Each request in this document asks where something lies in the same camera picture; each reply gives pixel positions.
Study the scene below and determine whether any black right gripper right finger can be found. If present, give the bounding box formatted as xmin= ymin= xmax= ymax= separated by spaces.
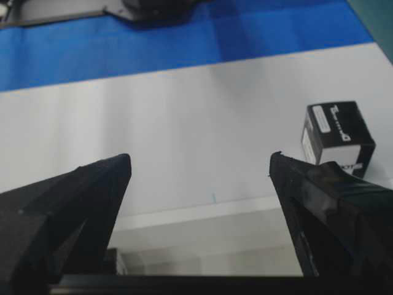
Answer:
xmin=269 ymin=152 xmax=392 ymax=294

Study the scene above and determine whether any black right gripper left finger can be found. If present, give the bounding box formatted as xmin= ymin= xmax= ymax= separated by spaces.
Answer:
xmin=1 ymin=154 xmax=131 ymax=294

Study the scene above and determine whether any black box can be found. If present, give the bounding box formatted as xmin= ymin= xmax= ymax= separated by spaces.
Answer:
xmin=301 ymin=101 xmax=376 ymax=178

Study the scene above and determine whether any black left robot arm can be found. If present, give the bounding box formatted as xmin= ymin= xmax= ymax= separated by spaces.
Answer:
xmin=1 ymin=0 xmax=201 ymax=29

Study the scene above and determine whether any white plastic tray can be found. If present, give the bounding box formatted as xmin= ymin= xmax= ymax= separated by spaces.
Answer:
xmin=109 ymin=208 xmax=302 ymax=276

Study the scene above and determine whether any white base board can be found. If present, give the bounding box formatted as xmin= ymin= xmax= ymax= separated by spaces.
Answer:
xmin=1 ymin=43 xmax=392 ymax=231

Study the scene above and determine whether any blue table cloth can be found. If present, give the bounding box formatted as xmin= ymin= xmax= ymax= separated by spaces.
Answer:
xmin=1 ymin=1 xmax=373 ymax=91

